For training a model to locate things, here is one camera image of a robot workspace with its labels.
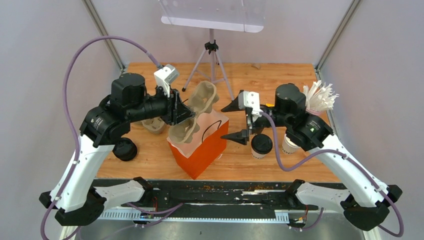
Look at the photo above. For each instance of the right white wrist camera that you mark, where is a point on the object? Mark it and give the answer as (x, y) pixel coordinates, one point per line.
(250, 99)

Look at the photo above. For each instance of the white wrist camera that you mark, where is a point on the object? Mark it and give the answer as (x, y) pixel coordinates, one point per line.
(165, 76)
(250, 99)

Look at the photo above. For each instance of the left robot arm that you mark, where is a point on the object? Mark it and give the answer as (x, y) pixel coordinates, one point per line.
(76, 201)

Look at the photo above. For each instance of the orange paper bag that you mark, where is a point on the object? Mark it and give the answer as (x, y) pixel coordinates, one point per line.
(197, 142)

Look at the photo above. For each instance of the stack of black lids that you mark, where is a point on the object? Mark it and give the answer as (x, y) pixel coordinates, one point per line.
(125, 149)

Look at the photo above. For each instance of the white wrapped straws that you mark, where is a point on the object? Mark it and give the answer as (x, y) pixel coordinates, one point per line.
(320, 96)

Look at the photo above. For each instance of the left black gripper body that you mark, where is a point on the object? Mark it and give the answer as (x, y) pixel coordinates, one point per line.
(164, 106)

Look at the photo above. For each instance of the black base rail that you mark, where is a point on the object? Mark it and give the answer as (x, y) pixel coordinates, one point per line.
(222, 199)

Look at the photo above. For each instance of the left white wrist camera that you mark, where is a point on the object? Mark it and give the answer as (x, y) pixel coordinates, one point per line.
(165, 76)

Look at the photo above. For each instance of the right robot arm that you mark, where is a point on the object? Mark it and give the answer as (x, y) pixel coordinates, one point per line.
(365, 200)

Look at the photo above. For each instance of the white paper cup stack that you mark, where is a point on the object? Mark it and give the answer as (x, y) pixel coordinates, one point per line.
(287, 146)

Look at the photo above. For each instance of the pink straw holder cup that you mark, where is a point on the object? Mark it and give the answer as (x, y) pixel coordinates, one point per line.
(316, 113)

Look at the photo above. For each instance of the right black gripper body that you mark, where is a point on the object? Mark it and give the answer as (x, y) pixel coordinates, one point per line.
(261, 122)

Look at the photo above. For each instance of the tripod stand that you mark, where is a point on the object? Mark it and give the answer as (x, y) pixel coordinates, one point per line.
(211, 49)

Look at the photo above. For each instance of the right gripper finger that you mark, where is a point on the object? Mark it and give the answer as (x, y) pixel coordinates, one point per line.
(233, 106)
(240, 137)

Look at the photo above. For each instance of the cardboard cup carrier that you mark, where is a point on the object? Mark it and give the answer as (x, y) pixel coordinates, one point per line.
(154, 125)
(200, 101)

